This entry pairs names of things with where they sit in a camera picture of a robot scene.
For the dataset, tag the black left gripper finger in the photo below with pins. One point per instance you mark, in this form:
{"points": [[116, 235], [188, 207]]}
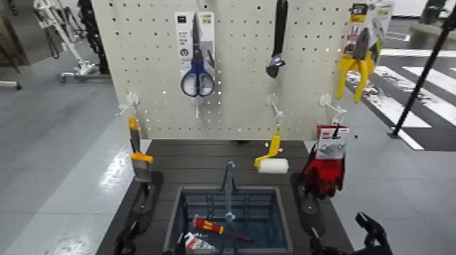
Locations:
{"points": [[124, 242]]}

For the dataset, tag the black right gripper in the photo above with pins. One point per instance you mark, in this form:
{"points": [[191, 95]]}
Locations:
{"points": [[359, 251]]}

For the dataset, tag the yellow paint brush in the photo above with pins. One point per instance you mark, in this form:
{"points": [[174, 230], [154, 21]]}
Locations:
{"points": [[141, 167]]}

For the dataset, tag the grey plastic crate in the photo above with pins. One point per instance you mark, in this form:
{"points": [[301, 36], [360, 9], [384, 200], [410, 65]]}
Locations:
{"points": [[279, 213]]}

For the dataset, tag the red work gloves pack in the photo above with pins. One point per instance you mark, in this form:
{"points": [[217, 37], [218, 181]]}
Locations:
{"points": [[324, 174]]}

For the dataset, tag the red white small package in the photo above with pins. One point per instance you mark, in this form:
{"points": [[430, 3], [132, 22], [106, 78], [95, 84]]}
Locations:
{"points": [[194, 244]]}

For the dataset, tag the red yellow screwdriver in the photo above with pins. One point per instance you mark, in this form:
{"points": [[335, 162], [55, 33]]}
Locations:
{"points": [[206, 225]]}

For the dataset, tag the clear plastic pegboard hook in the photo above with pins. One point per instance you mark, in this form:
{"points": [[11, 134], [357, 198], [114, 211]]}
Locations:
{"points": [[132, 98], [272, 100], [196, 103], [325, 100]]}

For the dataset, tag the yellow pliers in packaging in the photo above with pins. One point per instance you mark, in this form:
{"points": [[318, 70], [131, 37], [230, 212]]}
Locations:
{"points": [[356, 66]]}

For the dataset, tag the black tripod pole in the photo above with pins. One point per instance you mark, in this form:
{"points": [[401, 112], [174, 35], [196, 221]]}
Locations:
{"points": [[420, 82]]}

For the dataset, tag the blue scissors in packaging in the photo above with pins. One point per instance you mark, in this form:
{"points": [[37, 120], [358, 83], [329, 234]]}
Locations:
{"points": [[197, 71]]}

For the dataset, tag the grey stand leg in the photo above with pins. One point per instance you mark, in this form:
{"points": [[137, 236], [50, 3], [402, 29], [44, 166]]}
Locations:
{"points": [[10, 84]]}

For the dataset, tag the white pegboard panel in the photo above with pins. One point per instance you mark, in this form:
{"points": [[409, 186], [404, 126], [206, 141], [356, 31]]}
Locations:
{"points": [[242, 71]]}

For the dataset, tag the black column stand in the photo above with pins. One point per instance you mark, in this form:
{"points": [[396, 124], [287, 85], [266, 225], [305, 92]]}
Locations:
{"points": [[93, 35]]}

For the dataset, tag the white wheeled stand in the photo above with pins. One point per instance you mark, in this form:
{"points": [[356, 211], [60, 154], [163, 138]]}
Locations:
{"points": [[67, 35]]}

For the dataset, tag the black adjustable wrench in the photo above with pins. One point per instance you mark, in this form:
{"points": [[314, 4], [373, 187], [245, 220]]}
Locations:
{"points": [[280, 28]]}

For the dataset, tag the grey low block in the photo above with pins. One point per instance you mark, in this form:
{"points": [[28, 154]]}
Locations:
{"points": [[431, 33]]}

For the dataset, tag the brown wooden furniture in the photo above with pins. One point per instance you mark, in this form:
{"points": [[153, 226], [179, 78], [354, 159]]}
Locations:
{"points": [[10, 35]]}

